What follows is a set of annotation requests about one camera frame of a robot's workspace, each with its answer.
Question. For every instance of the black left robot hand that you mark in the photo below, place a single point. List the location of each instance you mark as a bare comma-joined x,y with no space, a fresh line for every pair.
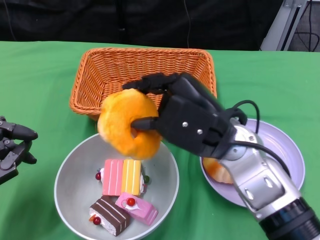
15,132

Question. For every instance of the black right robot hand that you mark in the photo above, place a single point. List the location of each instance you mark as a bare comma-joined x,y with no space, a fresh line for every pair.
190,120

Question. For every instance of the orange white striped bun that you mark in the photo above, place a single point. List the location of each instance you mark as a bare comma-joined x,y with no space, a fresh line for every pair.
217,170

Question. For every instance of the grey-green round bowl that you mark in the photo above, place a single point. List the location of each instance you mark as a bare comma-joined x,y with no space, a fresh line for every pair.
75,175

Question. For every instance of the pink yellow fruit cake slice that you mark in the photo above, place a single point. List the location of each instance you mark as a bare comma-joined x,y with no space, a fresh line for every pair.
122,175

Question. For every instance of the lavender round plate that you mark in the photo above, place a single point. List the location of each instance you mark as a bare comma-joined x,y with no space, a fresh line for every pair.
275,140

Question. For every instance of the orange wicker basket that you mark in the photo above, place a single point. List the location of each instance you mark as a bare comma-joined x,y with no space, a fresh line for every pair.
100,75

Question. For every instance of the chocolate layered cake slice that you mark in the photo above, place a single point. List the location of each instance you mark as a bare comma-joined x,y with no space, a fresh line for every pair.
110,212

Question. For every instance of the green tablecloth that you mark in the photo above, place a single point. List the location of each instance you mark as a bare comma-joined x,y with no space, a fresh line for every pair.
262,82

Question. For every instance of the black backdrop cloth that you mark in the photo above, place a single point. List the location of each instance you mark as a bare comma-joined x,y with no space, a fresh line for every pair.
75,20

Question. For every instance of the grey aluminium frame post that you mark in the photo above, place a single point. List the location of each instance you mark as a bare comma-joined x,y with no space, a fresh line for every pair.
280,30

